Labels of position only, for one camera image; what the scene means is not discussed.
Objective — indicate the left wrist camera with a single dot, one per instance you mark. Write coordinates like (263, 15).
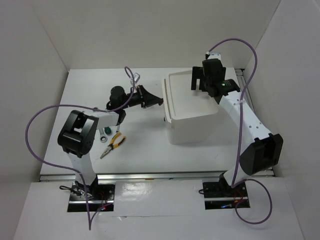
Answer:
(135, 78)

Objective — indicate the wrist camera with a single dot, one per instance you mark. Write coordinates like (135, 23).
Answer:
(212, 55)
(135, 78)

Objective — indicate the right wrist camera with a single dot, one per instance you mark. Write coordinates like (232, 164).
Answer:
(212, 55)

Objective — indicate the green stubby screwdriver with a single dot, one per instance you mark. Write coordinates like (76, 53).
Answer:
(107, 130)

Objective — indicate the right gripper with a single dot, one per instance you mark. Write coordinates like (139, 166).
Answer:
(197, 73)

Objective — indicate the front aluminium rail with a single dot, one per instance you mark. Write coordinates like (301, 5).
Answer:
(137, 176)

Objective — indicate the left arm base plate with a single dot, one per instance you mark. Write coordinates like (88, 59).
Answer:
(103, 198)

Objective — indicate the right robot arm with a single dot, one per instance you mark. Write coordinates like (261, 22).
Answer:
(260, 149)

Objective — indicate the large ratchet wrench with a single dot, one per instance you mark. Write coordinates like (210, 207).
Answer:
(102, 137)

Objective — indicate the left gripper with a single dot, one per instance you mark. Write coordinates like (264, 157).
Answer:
(146, 99)

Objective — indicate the white drawer cabinet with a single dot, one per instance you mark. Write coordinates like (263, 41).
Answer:
(189, 114)

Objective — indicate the yellow black pliers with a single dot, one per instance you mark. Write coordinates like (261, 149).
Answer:
(112, 145)

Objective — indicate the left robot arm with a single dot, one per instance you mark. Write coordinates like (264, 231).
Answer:
(78, 133)

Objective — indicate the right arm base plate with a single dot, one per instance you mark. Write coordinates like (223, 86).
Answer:
(216, 199)

